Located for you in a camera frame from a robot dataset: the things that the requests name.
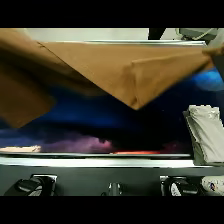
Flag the brown shirt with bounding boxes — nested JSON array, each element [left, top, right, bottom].
[[0, 28, 224, 129]]

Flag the person's legs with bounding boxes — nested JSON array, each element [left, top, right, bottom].
[[147, 27, 167, 41]]

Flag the light grey garment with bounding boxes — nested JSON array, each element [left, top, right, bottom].
[[187, 104, 224, 164]]

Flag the grey chair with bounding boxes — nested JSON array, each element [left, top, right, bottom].
[[175, 27, 224, 44]]

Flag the silver frame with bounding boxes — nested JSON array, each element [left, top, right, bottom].
[[0, 39, 224, 197]]

